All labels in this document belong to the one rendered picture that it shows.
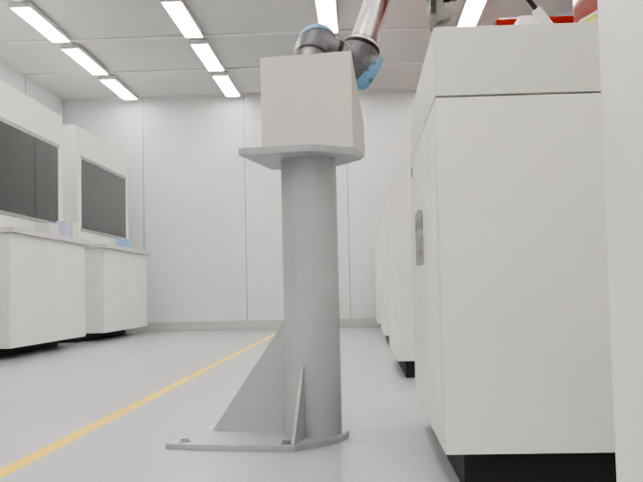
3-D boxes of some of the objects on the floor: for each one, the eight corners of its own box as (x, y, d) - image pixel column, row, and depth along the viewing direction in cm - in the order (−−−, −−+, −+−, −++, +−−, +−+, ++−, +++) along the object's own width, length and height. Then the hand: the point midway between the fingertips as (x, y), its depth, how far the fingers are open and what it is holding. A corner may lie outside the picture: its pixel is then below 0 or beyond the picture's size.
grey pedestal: (165, 449, 240) (162, 148, 245) (221, 425, 283) (217, 169, 288) (349, 453, 228) (343, 138, 233) (379, 427, 271) (372, 161, 276)
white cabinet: (620, 421, 274) (609, 158, 278) (761, 492, 178) (741, 88, 182) (411, 424, 277) (405, 164, 281) (438, 495, 181) (427, 98, 185)
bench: (151, 333, 985) (149, 153, 996) (105, 342, 806) (103, 123, 817) (55, 335, 990) (55, 156, 1001) (-12, 344, 810) (-12, 127, 822)
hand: (432, 30), depth 236 cm, fingers closed
